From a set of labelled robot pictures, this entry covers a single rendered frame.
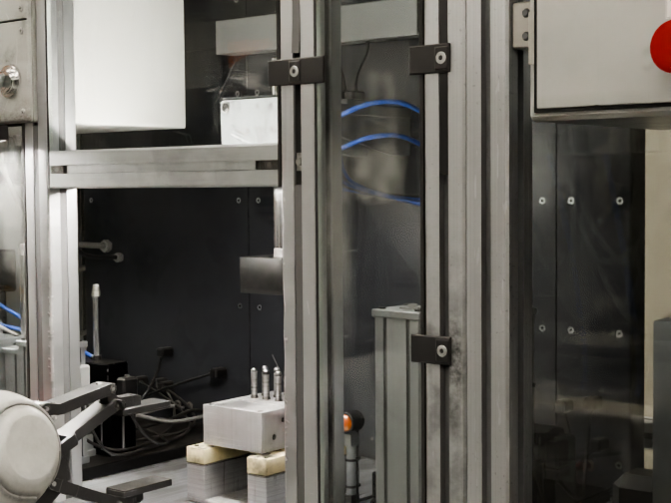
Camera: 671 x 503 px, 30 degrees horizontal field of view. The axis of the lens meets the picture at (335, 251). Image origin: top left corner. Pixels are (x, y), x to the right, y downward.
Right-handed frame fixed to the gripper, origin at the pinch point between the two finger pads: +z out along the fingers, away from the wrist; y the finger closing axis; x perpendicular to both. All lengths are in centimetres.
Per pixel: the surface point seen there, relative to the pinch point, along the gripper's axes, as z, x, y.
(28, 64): 1.8, 21.0, 43.0
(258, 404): 18.7, 0.2, 1.8
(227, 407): 14.5, 1.5, 1.9
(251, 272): 20.6, 2.9, 17.6
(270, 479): 13.9, -5.9, -5.6
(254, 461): 13.2, -4.1, -3.6
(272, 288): 20.6, -0.5, 15.7
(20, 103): 1.8, 22.6, 38.5
